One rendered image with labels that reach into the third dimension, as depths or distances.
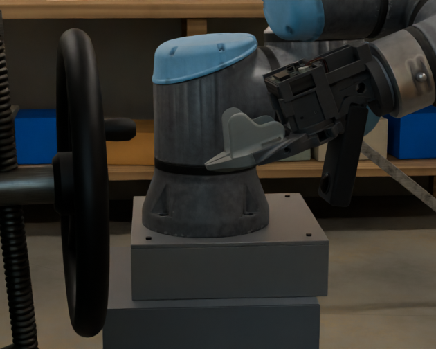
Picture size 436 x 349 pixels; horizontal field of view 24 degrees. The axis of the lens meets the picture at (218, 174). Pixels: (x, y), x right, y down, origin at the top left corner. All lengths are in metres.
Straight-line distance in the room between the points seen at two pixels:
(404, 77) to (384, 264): 2.36
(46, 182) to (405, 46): 0.42
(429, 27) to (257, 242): 0.43
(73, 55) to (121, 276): 0.69
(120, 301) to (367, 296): 1.78
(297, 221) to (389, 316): 1.49
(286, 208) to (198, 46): 0.32
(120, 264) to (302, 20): 0.59
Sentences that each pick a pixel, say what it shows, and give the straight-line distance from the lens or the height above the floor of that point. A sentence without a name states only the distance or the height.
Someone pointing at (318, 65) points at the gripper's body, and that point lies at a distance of 1.08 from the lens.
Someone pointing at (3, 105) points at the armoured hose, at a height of 0.89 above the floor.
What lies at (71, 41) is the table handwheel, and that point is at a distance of 0.90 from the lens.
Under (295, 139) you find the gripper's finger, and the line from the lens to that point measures 1.07.
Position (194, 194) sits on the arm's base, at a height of 0.69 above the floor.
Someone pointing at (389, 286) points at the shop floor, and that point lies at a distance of 3.22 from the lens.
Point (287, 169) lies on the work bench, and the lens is 3.68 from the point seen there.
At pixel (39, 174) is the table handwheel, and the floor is 0.82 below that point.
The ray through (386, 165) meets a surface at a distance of 2.92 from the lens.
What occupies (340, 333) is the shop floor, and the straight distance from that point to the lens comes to 2.82.
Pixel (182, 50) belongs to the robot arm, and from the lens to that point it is 1.40.
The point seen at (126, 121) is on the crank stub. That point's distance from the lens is 1.06.
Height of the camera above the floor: 1.02
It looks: 12 degrees down
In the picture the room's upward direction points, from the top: straight up
